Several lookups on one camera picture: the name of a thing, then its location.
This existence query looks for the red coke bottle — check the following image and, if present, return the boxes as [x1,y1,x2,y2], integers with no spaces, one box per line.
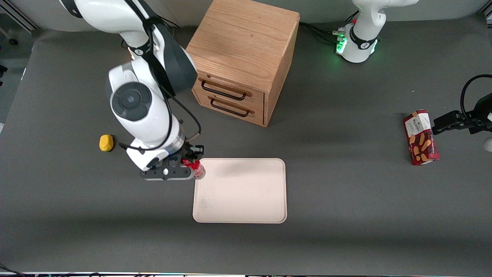
[183,159,206,180]

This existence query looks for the yellow toy lemon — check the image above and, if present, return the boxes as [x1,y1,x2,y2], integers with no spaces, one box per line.
[99,134,115,152]

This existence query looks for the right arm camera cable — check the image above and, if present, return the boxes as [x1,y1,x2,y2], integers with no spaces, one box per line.
[125,0,202,151]

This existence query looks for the wooden two-drawer cabinet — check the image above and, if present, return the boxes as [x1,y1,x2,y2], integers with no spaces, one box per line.
[186,0,301,127]

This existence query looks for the cream rectangular tray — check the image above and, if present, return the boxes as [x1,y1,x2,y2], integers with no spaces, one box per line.
[192,158,288,224]

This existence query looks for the red tartan cookie box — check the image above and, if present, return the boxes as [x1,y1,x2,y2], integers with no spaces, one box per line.
[403,110,440,166]

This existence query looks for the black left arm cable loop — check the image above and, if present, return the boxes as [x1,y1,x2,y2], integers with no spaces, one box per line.
[460,74,492,118]

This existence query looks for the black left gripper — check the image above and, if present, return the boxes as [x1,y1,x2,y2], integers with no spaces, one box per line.
[432,93,492,135]

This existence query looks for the black base cables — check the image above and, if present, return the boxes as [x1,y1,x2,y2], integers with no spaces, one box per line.
[299,21,346,46]

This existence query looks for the black drawer handle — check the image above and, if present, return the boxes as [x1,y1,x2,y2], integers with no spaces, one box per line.
[198,77,253,101]
[208,96,255,117]

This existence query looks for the aluminium frame rail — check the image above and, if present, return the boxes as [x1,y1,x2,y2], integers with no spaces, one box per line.
[0,1,40,33]

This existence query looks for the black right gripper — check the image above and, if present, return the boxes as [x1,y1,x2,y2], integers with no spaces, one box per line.
[154,143,204,169]

